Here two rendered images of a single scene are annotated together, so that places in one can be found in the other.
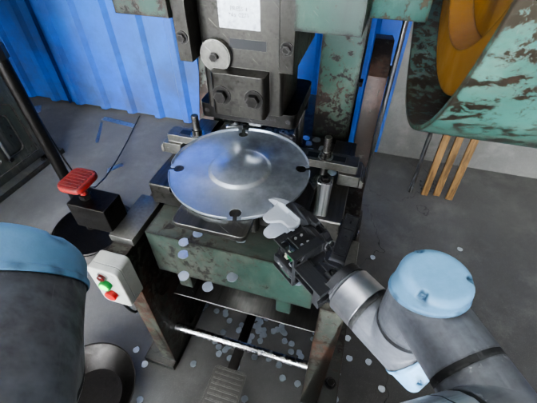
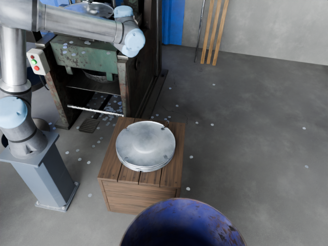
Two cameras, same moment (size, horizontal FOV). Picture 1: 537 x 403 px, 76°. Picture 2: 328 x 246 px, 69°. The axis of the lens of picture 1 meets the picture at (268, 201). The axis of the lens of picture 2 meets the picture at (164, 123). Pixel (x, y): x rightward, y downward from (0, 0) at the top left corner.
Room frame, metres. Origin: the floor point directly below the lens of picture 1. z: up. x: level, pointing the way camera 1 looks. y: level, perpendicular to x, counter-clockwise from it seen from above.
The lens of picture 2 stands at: (-0.78, -0.26, 1.29)
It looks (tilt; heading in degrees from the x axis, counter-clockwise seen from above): 46 degrees down; 355
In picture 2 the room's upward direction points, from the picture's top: 2 degrees clockwise
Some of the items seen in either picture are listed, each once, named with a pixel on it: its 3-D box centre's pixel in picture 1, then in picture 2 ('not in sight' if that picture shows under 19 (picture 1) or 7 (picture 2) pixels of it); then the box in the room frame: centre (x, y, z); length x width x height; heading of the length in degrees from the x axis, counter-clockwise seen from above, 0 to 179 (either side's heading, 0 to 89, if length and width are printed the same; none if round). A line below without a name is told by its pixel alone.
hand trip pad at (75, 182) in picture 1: (83, 191); not in sight; (0.55, 0.40, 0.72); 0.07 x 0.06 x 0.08; 164
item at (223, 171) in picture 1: (240, 167); (86, 12); (0.55, 0.06, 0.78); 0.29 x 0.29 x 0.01
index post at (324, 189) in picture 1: (323, 195); not in sight; (0.50, -0.11, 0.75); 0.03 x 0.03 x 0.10; 74
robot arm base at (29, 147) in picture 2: not in sight; (25, 137); (-0.08, 0.27, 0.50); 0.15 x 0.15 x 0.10
